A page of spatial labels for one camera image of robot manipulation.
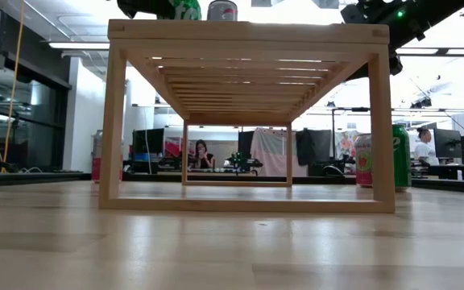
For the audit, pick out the wooden slatted shelf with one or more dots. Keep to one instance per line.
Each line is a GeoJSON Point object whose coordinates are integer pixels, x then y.
{"type": "Point", "coordinates": [240, 32]}

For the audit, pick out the Celsius Peach Vibe can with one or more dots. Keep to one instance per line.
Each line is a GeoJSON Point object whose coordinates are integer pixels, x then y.
{"type": "Point", "coordinates": [222, 12]}

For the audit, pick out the red and silver can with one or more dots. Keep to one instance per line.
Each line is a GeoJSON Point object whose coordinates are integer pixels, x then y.
{"type": "Point", "coordinates": [96, 171]}

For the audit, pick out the floral patterned cloth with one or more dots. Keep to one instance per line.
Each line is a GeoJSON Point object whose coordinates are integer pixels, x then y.
{"type": "Point", "coordinates": [345, 145]}

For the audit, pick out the pale pink cloth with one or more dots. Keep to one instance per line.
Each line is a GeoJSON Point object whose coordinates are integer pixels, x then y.
{"type": "Point", "coordinates": [270, 149]}

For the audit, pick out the black track spotlight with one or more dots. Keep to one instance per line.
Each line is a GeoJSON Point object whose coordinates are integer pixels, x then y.
{"type": "Point", "coordinates": [420, 102]}

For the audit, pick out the black cloth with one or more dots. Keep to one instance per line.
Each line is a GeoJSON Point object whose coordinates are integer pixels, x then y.
{"type": "Point", "coordinates": [314, 147]}

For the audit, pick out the red panel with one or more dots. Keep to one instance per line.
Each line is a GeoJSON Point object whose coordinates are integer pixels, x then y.
{"type": "Point", "coordinates": [173, 147]}

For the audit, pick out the black background desk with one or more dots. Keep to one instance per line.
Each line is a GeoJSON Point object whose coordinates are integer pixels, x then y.
{"type": "Point", "coordinates": [449, 171]}

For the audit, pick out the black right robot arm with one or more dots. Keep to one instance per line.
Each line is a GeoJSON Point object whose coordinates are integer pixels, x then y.
{"type": "Point", "coordinates": [417, 16]}

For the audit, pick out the grey ceiling box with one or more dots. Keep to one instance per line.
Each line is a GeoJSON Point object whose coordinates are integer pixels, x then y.
{"type": "Point", "coordinates": [261, 2]}
{"type": "Point", "coordinates": [325, 3]}

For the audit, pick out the ceiling strip lamp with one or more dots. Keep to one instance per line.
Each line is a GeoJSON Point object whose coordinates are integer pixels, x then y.
{"type": "Point", "coordinates": [79, 45]}
{"type": "Point", "coordinates": [437, 51]}

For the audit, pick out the person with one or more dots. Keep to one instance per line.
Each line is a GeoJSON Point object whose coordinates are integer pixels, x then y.
{"type": "Point", "coordinates": [425, 151]}
{"type": "Point", "coordinates": [204, 157]}

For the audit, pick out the black device with green lights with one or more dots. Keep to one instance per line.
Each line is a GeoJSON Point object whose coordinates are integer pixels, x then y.
{"type": "Point", "coordinates": [242, 162]}

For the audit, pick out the black aluminium rig frame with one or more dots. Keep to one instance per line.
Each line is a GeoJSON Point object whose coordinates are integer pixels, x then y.
{"type": "Point", "coordinates": [34, 177]}

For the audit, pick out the pink strawberry soda can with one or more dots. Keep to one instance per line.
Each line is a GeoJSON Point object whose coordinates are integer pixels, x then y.
{"type": "Point", "coordinates": [363, 161]}

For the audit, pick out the black framed glass partition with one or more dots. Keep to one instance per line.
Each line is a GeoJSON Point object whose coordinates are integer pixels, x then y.
{"type": "Point", "coordinates": [34, 121]}

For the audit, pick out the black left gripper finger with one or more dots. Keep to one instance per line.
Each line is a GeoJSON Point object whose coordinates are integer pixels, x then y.
{"type": "Point", "coordinates": [139, 9]}

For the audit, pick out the green Sprite can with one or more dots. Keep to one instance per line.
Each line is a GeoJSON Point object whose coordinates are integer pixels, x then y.
{"type": "Point", "coordinates": [402, 161]}
{"type": "Point", "coordinates": [181, 10]}

